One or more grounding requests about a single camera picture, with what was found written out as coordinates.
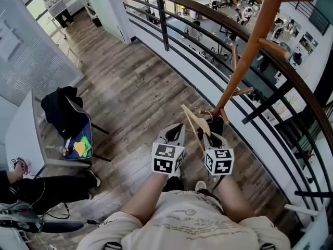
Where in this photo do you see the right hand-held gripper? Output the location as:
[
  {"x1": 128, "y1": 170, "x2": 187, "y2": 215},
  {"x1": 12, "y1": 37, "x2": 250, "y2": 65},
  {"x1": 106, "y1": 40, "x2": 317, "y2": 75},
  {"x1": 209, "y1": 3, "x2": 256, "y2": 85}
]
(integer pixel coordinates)
[{"x1": 202, "y1": 131, "x2": 235, "y2": 177}]

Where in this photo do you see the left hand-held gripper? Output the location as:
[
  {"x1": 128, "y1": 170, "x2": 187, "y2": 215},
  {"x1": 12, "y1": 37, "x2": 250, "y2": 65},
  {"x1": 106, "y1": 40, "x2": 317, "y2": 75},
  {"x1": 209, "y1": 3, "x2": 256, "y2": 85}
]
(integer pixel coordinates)
[{"x1": 150, "y1": 123, "x2": 186, "y2": 177}]

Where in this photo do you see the wooden hanger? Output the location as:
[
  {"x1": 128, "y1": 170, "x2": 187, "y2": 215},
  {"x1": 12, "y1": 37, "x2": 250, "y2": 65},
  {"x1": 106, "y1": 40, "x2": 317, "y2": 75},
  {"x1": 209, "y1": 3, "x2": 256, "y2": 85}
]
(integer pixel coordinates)
[{"x1": 181, "y1": 104, "x2": 213, "y2": 156}]

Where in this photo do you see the brown wooden coat rack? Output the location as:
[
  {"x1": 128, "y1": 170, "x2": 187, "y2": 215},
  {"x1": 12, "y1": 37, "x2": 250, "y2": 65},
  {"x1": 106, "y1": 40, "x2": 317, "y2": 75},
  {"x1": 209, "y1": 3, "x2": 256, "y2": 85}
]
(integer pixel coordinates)
[{"x1": 199, "y1": 0, "x2": 314, "y2": 126}]

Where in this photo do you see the person's left forearm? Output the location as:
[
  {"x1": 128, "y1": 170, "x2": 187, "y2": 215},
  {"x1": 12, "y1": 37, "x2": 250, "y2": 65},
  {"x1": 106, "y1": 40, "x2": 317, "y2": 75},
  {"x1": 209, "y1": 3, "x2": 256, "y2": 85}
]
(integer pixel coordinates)
[{"x1": 121, "y1": 172, "x2": 170, "y2": 225}]

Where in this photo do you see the person's right forearm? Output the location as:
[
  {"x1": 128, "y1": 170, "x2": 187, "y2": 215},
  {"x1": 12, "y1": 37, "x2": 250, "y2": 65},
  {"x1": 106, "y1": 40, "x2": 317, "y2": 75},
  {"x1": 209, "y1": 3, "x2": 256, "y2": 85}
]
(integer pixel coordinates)
[{"x1": 212, "y1": 174, "x2": 256, "y2": 224}]

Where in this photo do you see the person's white shoe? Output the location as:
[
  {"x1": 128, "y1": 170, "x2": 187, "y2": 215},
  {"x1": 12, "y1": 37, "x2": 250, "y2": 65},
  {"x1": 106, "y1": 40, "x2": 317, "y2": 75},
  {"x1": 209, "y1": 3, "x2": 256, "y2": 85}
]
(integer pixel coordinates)
[{"x1": 195, "y1": 180, "x2": 208, "y2": 193}]

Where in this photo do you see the black cloth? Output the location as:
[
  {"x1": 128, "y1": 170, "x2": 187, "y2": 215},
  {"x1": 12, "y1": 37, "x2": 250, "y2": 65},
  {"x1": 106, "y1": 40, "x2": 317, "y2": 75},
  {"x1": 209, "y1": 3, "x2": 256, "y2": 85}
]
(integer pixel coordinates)
[{"x1": 208, "y1": 117, "x2": 225, "y2": 136}]

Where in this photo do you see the person's cream printed shirt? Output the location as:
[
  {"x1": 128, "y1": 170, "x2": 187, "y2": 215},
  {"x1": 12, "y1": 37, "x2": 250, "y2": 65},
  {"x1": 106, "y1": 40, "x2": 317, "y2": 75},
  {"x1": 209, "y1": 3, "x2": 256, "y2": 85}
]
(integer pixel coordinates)
[{"x1": 76, "y1": 190, "x2": 291, "y2": 250}]

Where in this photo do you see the blue chair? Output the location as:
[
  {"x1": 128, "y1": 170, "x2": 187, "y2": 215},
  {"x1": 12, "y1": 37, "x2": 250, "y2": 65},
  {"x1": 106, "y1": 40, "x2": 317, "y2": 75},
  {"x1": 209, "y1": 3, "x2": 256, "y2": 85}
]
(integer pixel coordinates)
[{"x1": 61, "y1": 95, "x2": 113, "y2": 164}]

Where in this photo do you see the yellow cloth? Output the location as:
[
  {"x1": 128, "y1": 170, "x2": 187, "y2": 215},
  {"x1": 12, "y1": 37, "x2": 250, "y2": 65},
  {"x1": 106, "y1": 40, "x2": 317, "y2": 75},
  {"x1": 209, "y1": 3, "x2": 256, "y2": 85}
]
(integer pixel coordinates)
[{"x1": 73, "y1": 141, "x2": 87, "y2": 157}]

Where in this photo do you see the clear bottle with red cap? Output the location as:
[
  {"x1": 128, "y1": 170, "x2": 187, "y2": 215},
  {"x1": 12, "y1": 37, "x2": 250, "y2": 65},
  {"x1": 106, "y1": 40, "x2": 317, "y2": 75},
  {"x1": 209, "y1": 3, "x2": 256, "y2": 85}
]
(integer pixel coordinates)
[{"x1": 46, "y1": 144, "x2": 71, "y2": 156}]

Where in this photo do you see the black jacket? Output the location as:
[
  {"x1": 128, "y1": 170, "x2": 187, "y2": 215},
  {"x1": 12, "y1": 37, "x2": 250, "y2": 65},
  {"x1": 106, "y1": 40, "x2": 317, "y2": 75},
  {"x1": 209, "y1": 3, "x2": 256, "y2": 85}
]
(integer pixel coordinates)
[{"x1": 41, "y1": 86, "x2": 87, "y2": 140}]

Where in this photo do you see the black railing with wooden handrail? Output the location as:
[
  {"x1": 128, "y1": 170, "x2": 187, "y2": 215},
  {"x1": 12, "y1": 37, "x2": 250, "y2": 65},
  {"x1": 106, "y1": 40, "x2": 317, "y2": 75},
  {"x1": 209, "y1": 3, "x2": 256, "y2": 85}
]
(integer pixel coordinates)
[{"x1": 116, "y1": 0, "x2": 333, "y2": 220}]

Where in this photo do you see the white table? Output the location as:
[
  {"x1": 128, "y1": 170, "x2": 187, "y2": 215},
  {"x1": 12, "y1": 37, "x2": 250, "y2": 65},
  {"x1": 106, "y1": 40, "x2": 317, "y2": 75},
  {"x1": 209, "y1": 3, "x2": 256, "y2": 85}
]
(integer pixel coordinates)
[{"x1": 5, "y1": 90, "x2": 91, "y2": 178}]

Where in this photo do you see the group of people downstairs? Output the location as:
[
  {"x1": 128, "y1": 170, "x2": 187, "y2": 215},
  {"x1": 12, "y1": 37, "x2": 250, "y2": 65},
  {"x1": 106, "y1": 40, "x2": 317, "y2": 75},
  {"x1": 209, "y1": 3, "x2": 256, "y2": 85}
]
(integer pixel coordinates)
[{"x1": 182, "y1": 0, "x2": 304, "y2": 71}]

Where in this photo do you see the black balcony railing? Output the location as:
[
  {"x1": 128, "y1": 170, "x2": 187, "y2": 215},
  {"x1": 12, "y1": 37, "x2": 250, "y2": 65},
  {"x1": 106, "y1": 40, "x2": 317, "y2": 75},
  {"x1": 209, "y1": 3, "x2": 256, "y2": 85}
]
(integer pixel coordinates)
[{"x1": 285, "y1": 0, "x2": 332, "y2": 36}]

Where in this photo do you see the white paper sign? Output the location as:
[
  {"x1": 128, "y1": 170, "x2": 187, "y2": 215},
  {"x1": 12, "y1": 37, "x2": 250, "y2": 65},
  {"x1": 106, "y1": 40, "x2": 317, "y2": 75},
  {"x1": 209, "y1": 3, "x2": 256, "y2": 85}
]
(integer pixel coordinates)
[{"x1": 0, "y1": 19, "x2": 23, "y2": 62}]

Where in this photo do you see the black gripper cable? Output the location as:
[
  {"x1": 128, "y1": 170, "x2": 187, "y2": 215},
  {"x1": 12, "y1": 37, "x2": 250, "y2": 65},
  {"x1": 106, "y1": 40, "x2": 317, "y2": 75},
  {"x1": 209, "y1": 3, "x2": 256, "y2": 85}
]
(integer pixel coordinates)
[{"x1": 211, "y1": 175, "x2": 225, "y2": 195}]

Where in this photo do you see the black floor cable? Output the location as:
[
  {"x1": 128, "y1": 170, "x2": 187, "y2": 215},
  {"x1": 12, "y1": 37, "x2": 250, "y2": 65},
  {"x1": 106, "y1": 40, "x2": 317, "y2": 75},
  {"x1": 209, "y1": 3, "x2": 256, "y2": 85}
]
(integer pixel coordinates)
[{"x1": 46, "y1": 203, "x2": 100, "y2": 226}]

